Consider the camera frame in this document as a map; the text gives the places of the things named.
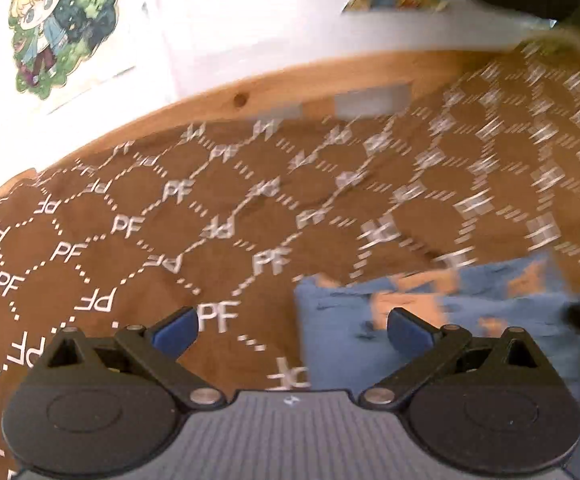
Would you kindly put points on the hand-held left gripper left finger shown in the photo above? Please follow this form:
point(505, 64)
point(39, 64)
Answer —
point(177, 331)

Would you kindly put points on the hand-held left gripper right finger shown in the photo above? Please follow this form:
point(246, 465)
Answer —
point(410, 331)

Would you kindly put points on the blue pants with orange print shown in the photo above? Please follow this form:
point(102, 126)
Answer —
point(485, 340)

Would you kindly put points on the brown patterned blanket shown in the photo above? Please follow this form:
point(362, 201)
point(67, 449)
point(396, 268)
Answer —
point(219, 220)

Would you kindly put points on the blond cartoon figure wall poster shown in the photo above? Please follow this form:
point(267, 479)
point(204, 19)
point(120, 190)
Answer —
point(54, 30)

